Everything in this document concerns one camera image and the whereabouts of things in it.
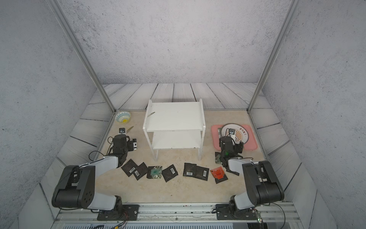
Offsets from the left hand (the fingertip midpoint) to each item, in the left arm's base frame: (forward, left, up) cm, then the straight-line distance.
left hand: (128, 139), depth 93 cm
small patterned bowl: (+26, +13, -6) cm, 29 cm away
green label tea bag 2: (-10, -58, -7) cm, 59 cm away
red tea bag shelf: (-20, -56, -8) cm, 60 cm away
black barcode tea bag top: (-19, -27, -7) cm, 34 cm away
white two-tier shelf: (-10, -32, +25) cm, 42 cm away
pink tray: (0, -83, -7) cm, 83 cm away
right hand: (-3, -68, +2) cm, 68 cm away
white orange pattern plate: (+8, -78, -6) cm, 79 cm away
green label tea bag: (-19, -19, -7) cm, 28 cm away
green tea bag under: (-25, -56, -7) cm, 62 cm away
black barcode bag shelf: (-18, -9, -7) cm, 21 cm away
